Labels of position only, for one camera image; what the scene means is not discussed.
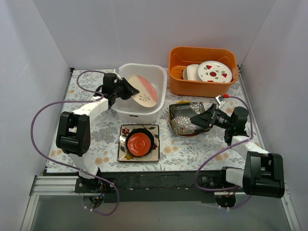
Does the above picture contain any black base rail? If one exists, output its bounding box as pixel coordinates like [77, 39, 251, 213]
[74, 170, 239, 203]

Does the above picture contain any square cream floral plate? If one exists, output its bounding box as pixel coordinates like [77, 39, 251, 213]
[117, 124, 160, 163]

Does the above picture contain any purple cable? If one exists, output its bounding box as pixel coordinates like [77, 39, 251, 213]
[31, 69, 120, 216]
[194, 95, 256, 210]

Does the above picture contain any floral table mat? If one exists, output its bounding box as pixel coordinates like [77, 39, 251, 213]
[48, 70, 245, 172]

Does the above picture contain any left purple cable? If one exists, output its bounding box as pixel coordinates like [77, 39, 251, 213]
[31, 69, 120, 216]

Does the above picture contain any red rimmed round plate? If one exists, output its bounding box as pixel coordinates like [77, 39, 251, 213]
[167, 121, 200, 138]

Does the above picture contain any pink and cream round plate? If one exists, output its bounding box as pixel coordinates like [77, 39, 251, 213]
[128, 75, 158, 108]

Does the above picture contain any black bowl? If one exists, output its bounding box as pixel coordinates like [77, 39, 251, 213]
[125, 128, 154, 157]

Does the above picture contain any orange red small saucer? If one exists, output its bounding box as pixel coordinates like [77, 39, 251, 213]
[127, 132, 151, 156]

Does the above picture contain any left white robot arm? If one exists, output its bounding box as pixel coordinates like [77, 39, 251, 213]
[56, 71, 140, 193]

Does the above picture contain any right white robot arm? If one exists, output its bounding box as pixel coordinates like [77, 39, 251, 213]
[190, 104, 285, 198]

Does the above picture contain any orange plastic bin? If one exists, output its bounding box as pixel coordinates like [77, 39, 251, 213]
[168, 47, 239, 98]

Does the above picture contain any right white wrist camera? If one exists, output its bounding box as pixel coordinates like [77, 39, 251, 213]
[215, 94, 229, 109]

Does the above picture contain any white plastic bin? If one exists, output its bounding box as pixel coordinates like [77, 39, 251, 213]
[112, 63, 167, 124]

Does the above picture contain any white watermelon pattern plate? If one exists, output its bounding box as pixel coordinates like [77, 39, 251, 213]
[197, 61, 233, 83]

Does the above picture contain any yellow polka dot plate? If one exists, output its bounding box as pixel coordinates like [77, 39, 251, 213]
[167, 112, 172, 127]

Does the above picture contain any round white dish in bin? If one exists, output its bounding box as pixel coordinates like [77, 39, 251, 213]
[182, 68, 188, 80]

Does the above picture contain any black square floral plate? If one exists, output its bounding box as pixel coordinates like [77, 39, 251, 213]
[169, 102, 209, 135]

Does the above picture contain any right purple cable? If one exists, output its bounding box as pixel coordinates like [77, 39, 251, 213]
[194, 95, 256, 210]

